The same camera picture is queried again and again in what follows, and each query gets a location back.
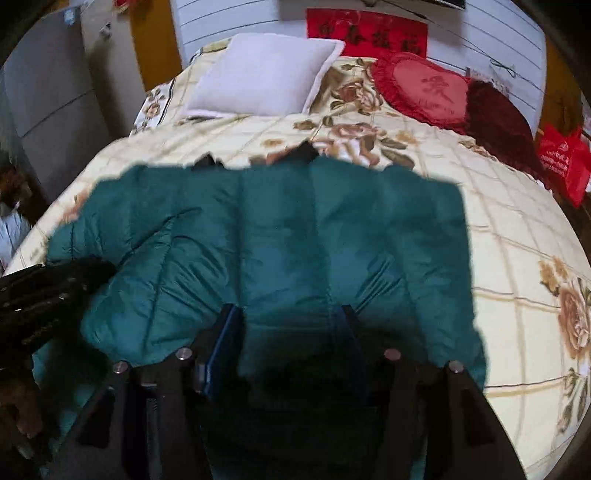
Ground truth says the dark green puffer jacket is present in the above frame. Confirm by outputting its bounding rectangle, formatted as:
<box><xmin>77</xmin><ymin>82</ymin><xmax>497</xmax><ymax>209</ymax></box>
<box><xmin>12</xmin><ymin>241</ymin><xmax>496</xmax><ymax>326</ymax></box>
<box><xmin>42</xmin><ymin>152</ymin><xmax>493</xmax><ymax>479</ymax></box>

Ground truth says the white square pillow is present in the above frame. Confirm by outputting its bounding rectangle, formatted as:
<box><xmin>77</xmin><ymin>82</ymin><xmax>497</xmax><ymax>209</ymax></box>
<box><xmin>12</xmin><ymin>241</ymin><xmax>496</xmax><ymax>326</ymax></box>
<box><xmin>186</xmin><ymin>33</ymin><xmax>345</xmax><ymax>118</ymax></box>

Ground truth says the dark red velvet cushion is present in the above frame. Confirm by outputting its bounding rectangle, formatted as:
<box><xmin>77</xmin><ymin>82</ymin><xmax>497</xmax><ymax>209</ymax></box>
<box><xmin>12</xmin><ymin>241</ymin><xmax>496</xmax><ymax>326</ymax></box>
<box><xmin>465</xmin><ymin>80</ymin><xmax>551</xmax><ymax>189</ymax></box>

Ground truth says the grey wardrobe cabinet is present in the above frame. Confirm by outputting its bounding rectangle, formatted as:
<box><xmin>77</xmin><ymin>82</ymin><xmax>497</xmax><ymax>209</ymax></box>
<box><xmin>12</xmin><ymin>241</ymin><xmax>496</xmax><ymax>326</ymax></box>
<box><xmin>1</xmin><ymin>6</ymin><xmax>112</xmax><ymax>202</ymax></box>

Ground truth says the floral cream bedspread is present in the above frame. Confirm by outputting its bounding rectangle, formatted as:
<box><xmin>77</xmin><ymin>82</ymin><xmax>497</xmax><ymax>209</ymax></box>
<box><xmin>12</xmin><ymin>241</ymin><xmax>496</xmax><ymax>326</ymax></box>
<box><xmin>9</xmin><ymin>40</ymin><xmax>590</xmax><ymax>479</ymax></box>

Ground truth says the red heart-shaped cushion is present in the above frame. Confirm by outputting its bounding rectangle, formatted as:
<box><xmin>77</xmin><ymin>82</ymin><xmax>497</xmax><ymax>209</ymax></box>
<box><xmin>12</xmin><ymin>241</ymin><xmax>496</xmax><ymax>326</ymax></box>
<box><xmin>370</xmin><ymin>52</ymin><xmax>470</xmax><ymax>134</ymax></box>

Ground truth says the red plastic shopping bag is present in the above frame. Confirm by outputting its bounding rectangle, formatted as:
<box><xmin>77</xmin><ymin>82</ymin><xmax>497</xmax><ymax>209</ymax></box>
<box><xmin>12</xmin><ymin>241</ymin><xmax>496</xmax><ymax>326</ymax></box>
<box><xmin>536</xmin><ymin>124</ymin><xmax>590</xmax><ymax>208</ymax></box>

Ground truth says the white slatted headboard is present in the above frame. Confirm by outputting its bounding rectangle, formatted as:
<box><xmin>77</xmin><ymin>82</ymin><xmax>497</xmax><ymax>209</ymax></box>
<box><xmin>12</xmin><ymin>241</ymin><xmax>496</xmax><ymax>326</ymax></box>
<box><xmin>170</xmin><ymin>0</ymin><xmax>546</xmax><ymax>128</ymax></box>

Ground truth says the red paper banner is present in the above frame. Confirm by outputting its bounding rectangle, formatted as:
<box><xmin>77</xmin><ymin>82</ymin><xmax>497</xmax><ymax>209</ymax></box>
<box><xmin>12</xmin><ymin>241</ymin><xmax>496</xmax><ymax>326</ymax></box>
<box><xmin>305</xmin><ymin>8</ymin><xmax>428</xmax><ymax>58</ymax></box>

